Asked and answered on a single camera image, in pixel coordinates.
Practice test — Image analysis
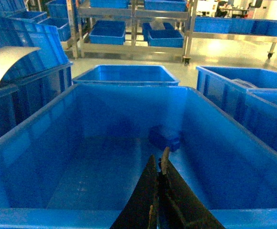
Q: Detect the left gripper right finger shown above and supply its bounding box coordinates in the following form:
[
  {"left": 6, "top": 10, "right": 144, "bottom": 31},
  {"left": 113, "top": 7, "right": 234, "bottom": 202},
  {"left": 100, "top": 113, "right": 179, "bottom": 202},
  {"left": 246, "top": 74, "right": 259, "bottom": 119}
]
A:
[{"left": 158, "top": 147, "right": 224, "bottom": 229}]

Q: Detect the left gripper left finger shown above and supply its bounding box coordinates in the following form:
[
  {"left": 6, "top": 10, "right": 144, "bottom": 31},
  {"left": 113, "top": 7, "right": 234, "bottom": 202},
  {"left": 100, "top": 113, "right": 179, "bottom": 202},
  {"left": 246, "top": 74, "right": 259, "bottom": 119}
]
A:
[{"left": 111, "top": 155, "right": 158, "bottom": 229}]

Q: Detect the blue bottle-shaped part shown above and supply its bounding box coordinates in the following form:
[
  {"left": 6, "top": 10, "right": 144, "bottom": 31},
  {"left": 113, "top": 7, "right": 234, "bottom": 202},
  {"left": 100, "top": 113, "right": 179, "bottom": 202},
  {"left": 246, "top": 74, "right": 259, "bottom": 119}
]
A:
[{"left": 148, "top": 125, "right": 181, "bottom": 152}]

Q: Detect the large blue bin left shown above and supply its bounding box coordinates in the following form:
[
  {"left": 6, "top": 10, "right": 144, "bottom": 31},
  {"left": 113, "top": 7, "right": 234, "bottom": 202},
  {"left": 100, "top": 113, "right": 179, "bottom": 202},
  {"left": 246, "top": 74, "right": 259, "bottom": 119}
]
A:
[{"left": 0, "top": 84, "right": 277, "bottom": 229}]

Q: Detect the blue bin behind right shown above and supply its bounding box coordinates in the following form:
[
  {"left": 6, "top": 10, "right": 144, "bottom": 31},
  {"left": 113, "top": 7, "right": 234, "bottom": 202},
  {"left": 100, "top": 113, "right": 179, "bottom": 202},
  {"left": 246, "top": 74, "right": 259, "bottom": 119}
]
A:
[{"left": 196, "top": 66, "right": 277, "bottom": 151}]

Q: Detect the blue bin behind left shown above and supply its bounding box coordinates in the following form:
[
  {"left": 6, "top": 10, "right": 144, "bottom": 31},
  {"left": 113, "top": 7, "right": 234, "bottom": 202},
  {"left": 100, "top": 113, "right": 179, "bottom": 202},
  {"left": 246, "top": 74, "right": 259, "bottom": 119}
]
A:
[{"left": 72, "top": 64, "right": 180, "bottom": 86}]

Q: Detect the curved white sheet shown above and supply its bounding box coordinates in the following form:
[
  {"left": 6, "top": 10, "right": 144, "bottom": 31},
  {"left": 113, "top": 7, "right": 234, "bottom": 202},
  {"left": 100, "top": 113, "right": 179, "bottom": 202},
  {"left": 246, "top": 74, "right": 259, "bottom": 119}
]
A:
[{"left": 0, "top": 46, "right": 40, "bottom": 81}]

